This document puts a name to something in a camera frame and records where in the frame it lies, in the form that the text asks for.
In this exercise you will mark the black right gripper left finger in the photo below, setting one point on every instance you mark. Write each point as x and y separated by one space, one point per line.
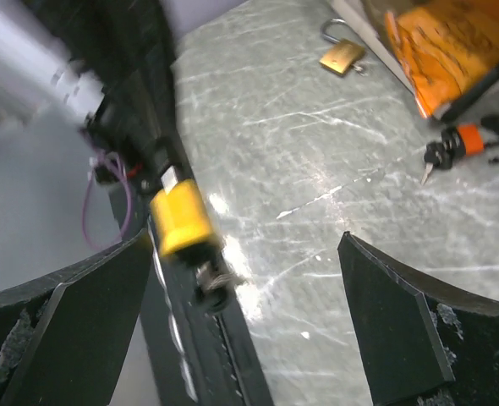
64 336

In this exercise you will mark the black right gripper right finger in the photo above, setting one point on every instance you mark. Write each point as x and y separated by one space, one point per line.
422 341

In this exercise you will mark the yellow padlock key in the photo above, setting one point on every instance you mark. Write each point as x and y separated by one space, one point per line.
216 285

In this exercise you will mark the yellow padlock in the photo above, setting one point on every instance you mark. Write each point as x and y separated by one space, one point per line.
183 226

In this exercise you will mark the orange padlock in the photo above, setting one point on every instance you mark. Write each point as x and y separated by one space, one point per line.
466 140

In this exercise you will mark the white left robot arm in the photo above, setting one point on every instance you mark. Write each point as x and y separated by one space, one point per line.
36 74

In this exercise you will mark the orange honey dijon bag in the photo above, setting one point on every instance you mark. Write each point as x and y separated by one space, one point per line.
448 51

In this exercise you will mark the brass padlock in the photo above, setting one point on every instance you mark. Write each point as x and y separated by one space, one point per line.
344 55

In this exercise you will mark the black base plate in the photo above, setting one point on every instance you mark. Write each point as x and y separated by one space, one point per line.
199 345

